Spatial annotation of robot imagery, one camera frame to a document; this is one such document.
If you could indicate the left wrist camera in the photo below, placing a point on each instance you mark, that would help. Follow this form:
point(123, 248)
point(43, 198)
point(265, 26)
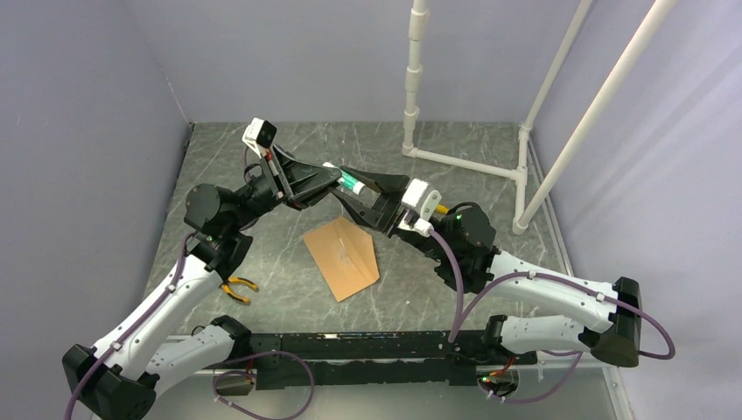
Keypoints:
point(259, 136)

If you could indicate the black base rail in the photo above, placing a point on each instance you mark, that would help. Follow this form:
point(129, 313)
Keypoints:
point(282, 360)

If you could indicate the green white glue stick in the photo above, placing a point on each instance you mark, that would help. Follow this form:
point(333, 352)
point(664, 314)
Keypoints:
point(347, 180)

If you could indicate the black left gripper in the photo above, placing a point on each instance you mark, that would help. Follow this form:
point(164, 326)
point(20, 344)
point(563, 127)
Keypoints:
point(296, 181)

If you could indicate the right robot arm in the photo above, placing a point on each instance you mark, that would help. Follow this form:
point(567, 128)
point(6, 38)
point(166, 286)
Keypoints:
point(602, 319)

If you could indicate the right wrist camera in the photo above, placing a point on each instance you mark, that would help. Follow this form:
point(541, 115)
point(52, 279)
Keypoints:
point(418, 204)

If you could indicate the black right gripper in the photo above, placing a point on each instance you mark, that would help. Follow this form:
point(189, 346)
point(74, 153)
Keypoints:
point(390, 206)

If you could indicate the brown paper envelope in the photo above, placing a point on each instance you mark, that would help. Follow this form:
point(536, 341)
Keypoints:
point(345, 256)

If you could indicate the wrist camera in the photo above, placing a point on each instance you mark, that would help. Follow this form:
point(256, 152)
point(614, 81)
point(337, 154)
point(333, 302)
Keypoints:
point(418, 204)
point(259, 136)

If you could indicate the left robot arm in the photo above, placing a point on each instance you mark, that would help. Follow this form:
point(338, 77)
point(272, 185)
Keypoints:
point(123, 373)

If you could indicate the yellow handled pliers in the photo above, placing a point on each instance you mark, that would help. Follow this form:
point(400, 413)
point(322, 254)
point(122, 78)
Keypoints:
point(234, 287)

